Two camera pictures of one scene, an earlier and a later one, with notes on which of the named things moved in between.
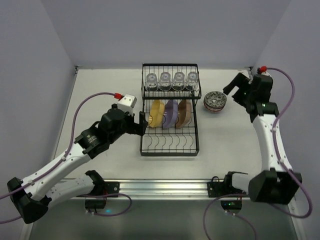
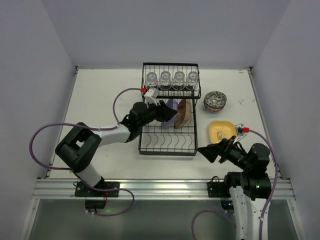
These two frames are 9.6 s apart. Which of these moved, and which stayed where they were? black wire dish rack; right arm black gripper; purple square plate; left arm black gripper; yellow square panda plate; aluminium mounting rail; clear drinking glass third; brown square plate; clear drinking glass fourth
Moved: left arm black gripper; right arm black gripper; yellow square panda plate
Stayed: black wire dish rack; clear drinking glass third; brown square plate; clear drinking glass fourth; aluminium mounting rail; purple square plate
